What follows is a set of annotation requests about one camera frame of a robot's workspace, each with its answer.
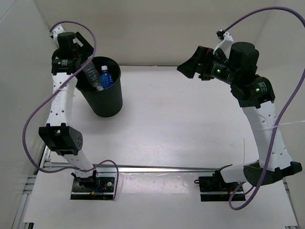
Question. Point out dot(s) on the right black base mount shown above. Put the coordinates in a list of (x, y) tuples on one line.
[(213, 191)]

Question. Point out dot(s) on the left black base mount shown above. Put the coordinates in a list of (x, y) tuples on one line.
[(97, 187)]

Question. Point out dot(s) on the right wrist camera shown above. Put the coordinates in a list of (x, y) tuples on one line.
[(225, 41)]

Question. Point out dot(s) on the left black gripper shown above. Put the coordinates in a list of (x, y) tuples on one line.
[(86, 49)]

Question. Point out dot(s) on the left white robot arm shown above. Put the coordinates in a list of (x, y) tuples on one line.
[(58, 134)]

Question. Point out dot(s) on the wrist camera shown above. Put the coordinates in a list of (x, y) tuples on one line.
[(225, 41), (56, 31)]

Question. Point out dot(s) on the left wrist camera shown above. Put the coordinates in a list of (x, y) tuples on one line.
[(56, 31)]

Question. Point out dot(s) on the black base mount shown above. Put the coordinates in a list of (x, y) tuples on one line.
[(213, 191), (97, 187)]

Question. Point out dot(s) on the clear unlabelled plastic bottle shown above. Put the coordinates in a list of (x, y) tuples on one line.
[(93, 76)]

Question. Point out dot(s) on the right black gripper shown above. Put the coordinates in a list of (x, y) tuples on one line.
[(203, 56)]

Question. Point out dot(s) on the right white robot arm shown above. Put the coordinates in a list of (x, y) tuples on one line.
[(256, 97)]

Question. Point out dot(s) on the black plastic bin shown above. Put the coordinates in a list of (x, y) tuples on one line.
[(108, 102)]

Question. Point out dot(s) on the aluminium frame rail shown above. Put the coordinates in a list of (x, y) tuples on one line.
[(155, 169)]

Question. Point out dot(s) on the blue label clear bottle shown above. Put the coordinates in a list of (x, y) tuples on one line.
[(106, 77)]

